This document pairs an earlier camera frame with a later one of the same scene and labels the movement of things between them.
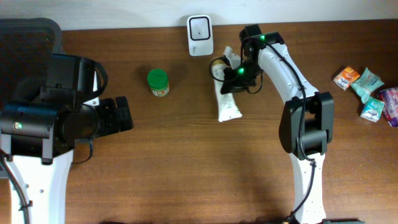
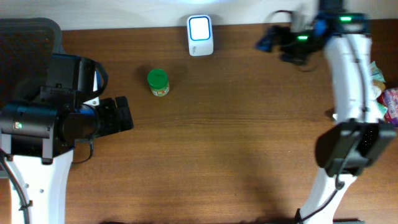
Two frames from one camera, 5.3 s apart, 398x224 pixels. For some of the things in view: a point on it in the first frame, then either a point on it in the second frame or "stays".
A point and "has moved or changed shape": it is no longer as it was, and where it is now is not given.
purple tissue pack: x=390 y=96 stays
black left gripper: x=113 y=119 stays
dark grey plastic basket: x=27 y=45 stays
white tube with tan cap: x=227 y=107 to x=377 y=86
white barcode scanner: x=200 y=35 stays
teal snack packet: x=366 y=84 has moved or changed shape
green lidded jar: x=158 y=81 stays
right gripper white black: x=232 y=84 to x=286 y=33
